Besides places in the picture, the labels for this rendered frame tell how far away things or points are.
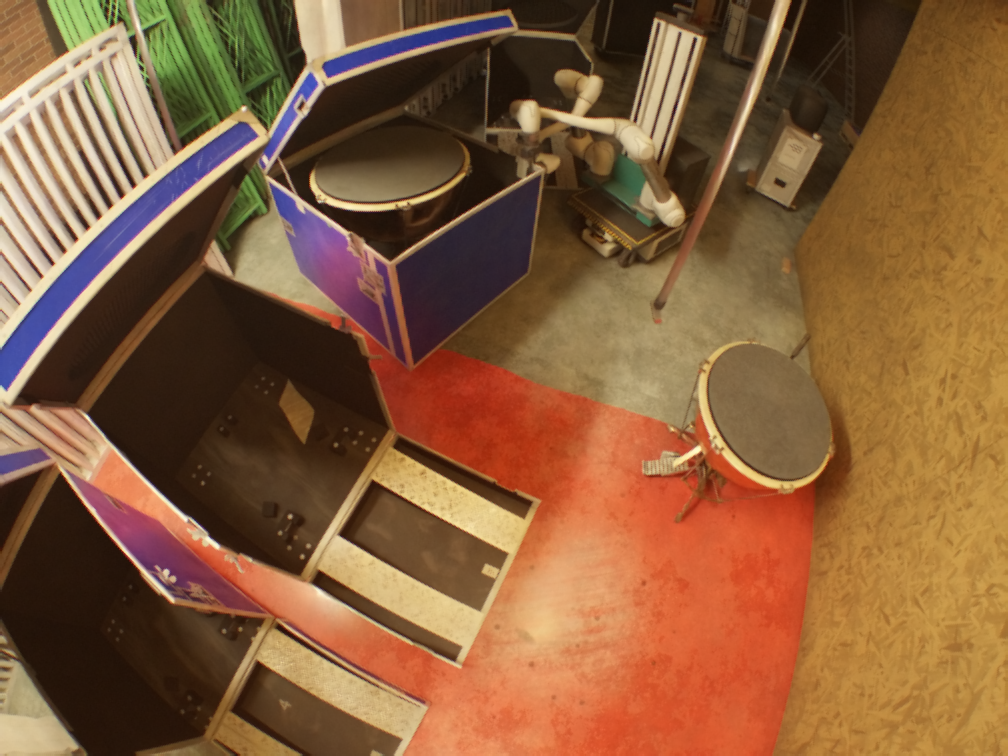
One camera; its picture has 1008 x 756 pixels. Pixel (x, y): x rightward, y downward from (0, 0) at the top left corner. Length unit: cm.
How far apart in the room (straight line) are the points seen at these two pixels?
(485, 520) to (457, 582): 33
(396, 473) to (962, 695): 264
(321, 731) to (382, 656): 51
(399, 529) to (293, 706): 107
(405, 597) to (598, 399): 151
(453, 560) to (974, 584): 230
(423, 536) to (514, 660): 75
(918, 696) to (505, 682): 181
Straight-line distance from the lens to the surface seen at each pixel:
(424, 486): 219
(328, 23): 292
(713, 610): 251
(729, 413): 185
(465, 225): 208
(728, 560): 259
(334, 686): 222
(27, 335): 106
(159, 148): 311
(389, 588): 213
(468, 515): 219
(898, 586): 234
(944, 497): 226
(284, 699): 240
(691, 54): 288
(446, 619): 215
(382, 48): 180
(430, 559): 221
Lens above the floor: 219
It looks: 58 degrees down
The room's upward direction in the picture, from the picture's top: 6 degrees clockwise
